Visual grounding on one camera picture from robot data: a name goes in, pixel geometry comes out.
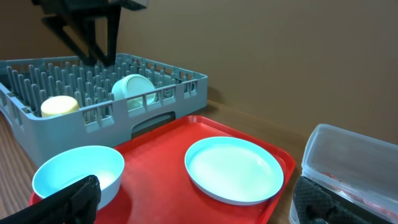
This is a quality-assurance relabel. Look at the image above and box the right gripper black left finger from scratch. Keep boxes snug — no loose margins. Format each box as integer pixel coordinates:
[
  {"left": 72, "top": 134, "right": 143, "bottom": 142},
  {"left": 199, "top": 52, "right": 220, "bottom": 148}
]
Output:
[{"left": 1, "top": 175, "right": 101, "bottom": 224}]

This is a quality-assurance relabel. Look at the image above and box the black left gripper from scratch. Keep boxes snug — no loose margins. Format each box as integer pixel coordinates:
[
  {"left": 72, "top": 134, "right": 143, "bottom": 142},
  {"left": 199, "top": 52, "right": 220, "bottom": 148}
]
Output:
[{"left": 31, "top": 0, "right": 148, "bottom": 66}]

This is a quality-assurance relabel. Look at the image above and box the red snack wrapper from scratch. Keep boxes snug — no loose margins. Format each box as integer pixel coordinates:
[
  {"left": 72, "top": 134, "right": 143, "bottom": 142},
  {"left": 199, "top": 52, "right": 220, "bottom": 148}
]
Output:
[{"left": 323, "top": 172, "right": 397, "bottom": 223}]

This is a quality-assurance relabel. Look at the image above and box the light blue plate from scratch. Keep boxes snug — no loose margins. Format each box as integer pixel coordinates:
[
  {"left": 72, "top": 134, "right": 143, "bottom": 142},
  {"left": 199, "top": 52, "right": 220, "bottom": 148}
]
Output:
[{"left": 184, "top": 136, "right": 287, "bottom": 206}]

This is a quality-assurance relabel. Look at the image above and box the grey dishwasher rack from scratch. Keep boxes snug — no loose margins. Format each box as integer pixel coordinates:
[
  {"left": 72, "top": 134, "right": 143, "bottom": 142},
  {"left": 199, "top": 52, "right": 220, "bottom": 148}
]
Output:
[{"left": 1, "top": 54, "right": 208, "bottom": 166}]

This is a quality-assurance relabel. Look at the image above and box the red plastic tray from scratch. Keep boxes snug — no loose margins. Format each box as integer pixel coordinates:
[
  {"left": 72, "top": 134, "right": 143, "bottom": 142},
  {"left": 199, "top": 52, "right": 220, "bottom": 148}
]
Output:
[{"left": 29, "top": 114, "right": 297, "bottom": 224}]

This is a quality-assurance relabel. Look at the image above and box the green bowl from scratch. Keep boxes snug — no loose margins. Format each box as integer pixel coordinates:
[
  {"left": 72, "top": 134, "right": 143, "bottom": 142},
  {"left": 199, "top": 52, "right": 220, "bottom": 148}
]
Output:
[{"left": 111, "top": 74, "right": 156, "bottom": 110}]

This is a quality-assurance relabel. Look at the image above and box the clear plastic bin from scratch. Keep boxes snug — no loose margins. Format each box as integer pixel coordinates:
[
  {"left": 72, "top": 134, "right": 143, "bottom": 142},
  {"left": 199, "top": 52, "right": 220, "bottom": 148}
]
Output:
[{"left": 289, "top": 124, "right": 397, "bottom": 223}]

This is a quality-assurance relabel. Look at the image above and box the light blue bowl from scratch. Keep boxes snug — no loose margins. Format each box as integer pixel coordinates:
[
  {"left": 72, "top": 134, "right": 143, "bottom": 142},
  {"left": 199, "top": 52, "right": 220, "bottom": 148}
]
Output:
[{"left": 32, "top": 146, "right": 125, "bottom": 209}]

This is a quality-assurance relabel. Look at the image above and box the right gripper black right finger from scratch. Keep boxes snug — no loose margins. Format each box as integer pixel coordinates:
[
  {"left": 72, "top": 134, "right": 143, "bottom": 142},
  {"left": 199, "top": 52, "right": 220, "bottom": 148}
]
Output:
[{"left": 293, "top": 176, "right": 386, "bottom": 224}]

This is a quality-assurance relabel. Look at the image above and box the yellow plastic cup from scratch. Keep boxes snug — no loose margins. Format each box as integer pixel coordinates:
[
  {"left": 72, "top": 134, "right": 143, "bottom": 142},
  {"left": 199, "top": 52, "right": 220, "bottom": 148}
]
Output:
[{"left": 40, "top": 95, "right": 80, "bottom": 118}]

